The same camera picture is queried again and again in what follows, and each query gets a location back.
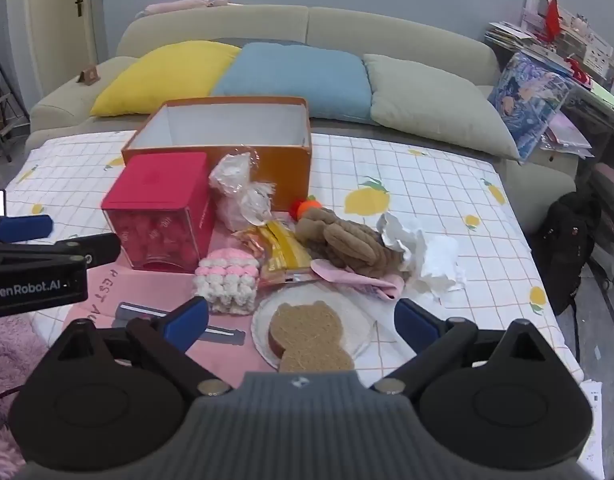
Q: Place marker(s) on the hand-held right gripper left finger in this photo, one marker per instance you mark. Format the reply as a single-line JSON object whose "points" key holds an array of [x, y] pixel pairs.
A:
{"points": [[187, 322]]}

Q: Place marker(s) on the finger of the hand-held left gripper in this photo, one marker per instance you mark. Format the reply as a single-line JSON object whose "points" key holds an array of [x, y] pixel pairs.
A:
{"points": [[94, 249], [24, 227]]}

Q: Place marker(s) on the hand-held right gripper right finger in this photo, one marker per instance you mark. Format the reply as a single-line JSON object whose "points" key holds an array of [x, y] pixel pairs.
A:
{"points": [[416, 322]]}

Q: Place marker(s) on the brown plush toy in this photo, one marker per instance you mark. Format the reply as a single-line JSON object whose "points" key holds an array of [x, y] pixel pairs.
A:
{"points": [[344, 245]]}

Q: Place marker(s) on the yellow snack packet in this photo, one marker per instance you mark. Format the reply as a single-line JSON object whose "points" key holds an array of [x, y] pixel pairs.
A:
{"points": [[286, 252]]}

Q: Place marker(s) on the orange cardboard box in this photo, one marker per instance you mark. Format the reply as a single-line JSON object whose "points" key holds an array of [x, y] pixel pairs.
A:
{"points": [[284, 170]]}

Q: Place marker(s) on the pink printed mat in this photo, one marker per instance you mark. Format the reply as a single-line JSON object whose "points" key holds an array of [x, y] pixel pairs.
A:
{"points": [[102, 292]]}

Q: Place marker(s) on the white round pad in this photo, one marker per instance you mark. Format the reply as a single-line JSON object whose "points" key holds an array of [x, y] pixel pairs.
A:
{"points": [[359, 330]]}

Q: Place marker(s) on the pink white knitted pouch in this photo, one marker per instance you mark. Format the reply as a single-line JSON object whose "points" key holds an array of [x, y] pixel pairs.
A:
{"points": [[227, 280]]}

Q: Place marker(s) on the crumpled white paper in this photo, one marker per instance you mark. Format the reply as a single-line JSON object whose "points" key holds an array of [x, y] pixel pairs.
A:
{"points": [[437, 260]]}

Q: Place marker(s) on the purple fluffy rug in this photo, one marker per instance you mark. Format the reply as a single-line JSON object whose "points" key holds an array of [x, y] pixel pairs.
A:
{"points": [[7, 350]]}

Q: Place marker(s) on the red square box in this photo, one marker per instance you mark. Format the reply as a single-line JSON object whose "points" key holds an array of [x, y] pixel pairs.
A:
{"points": [[157, 195]]}

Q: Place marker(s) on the brown bear-shaped sponge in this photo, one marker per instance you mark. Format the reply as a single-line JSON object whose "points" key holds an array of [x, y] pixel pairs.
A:
{"points": [[309, 335]]}

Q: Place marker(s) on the metal folding rack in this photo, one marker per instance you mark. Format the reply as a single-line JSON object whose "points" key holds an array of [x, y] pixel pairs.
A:
{"points": [[2, 105]]}

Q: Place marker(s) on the clear plastic wrapped white toy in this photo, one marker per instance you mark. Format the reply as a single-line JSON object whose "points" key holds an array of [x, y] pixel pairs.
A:
{"points": [[232, 172], [252, 207]]}

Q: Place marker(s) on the orange fluffy ball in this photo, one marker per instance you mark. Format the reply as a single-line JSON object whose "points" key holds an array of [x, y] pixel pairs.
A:
{"points": [[307, 208]]}

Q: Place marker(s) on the small brown stand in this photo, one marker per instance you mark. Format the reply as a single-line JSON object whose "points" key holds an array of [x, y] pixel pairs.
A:
{"points": [[88, 76]]}

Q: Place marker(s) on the black backpack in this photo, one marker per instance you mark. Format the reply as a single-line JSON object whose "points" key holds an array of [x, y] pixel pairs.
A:
{"points": [[567, 250]]}

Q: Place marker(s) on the yellow pillow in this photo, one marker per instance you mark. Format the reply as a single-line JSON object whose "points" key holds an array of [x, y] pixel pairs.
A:
{"points": [[162, 75]]}

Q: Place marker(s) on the white door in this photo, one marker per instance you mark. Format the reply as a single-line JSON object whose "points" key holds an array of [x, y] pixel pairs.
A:
{"points": [[57, 35]]}

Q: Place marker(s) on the white paper sheets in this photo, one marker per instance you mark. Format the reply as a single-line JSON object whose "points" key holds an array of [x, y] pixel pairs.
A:
{"points": [[593, 425]]}

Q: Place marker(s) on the pale green pillow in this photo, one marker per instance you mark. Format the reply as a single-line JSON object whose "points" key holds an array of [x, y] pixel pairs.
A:
{"points": [[432, 100]]}

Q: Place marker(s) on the pink chair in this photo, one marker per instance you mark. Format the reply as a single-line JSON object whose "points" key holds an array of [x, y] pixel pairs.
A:
{"points": [[612, 200]]}

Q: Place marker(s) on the blue printed cushion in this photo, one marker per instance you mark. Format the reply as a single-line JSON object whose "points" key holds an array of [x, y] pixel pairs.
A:
{"points": [[527, 105]]}

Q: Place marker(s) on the blue pillow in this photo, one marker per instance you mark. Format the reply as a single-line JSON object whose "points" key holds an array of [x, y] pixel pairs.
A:
{"points": [[292, 80]]}

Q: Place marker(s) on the pink plush on sofa back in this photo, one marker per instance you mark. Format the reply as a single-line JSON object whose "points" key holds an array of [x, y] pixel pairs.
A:
{"points": [[187, 5]]}

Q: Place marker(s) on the cluttered desk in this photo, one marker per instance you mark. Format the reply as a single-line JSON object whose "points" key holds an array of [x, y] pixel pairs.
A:
{"points": [[597, 110]]}

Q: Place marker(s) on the beige sofa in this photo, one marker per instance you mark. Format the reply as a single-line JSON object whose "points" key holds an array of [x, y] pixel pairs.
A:
{"points": [[287, 25]]}

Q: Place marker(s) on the stack of books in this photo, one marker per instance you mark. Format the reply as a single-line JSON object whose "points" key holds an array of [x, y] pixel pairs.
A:
{"points": [[507, 35]]}

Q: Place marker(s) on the cluttered side table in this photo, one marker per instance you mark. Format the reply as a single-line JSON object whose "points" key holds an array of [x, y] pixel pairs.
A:
{"points": [[572, 40]]}

